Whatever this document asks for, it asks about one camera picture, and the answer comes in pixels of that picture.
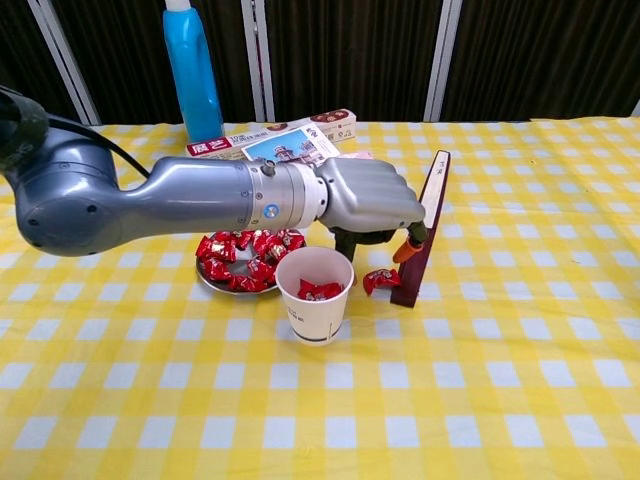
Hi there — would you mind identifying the building picture postcard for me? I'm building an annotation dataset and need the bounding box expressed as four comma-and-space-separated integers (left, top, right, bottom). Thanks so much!
240, 124, 342, 166

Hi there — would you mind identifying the red candy heap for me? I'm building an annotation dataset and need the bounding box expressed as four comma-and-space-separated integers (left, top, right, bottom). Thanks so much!
196, 228, 306, 293

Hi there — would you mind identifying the silver metal plate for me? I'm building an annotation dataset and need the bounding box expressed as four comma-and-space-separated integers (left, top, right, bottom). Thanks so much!
194, 228, 307, 297

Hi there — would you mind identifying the white paper cup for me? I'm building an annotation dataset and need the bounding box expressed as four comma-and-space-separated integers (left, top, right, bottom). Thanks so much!
274, 245, 355, 347

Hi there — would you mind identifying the dark maroon long box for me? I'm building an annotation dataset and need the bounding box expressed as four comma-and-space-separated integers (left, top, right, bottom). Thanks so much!
389, 149, 452, 308

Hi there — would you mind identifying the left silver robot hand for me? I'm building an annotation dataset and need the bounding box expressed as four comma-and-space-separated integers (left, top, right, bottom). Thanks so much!
314, 156, 430, 265

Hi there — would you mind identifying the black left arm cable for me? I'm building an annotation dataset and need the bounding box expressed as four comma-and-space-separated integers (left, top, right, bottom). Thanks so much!
47, 113, 151, 179

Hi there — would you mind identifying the blue squeeze bottle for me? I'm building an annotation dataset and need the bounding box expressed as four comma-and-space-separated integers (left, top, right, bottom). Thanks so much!
162, 0, 225, 144

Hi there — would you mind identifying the long box with red label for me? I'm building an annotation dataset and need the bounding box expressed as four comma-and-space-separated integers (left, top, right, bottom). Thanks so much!
185, 109, 357, 160

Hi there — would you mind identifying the yellow checked tablecloth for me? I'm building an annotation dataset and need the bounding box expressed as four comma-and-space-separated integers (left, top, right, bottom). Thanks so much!
0, 117, 640, 480

